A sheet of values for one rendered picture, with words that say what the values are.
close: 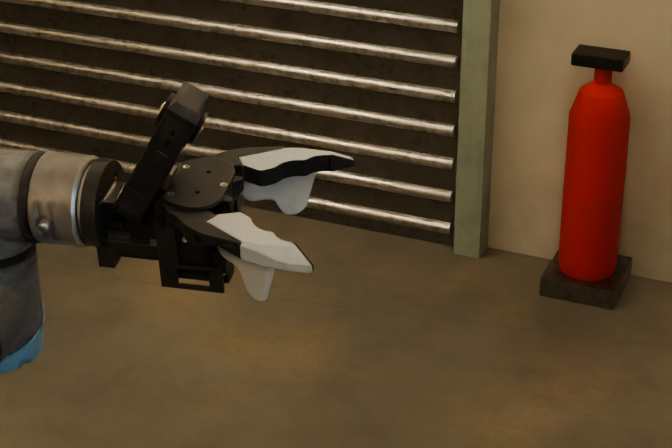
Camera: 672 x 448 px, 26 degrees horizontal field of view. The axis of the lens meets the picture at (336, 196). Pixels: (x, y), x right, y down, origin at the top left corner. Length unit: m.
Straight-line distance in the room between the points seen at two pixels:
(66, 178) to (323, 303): 2.34
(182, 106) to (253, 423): 2.01
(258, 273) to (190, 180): 0.10
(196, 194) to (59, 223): 0.11
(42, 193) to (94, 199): 0.04
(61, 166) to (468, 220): 2.54
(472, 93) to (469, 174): 0.21
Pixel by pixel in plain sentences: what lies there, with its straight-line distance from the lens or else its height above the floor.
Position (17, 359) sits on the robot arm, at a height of 1.07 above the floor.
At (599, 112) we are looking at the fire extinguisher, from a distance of 3.34.
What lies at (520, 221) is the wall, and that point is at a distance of 3.68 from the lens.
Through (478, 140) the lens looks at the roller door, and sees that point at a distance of 3.55.
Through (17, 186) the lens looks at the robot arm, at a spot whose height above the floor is 1.24.
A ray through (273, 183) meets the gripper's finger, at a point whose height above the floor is 1.23.
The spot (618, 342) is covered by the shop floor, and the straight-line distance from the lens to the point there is 3.38.
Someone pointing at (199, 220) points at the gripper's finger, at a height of 1.24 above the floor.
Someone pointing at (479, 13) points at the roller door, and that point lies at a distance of 3.44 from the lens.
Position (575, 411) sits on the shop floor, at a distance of 3.13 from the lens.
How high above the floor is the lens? 1.73
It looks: 26 degrees down
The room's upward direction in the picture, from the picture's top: straight up
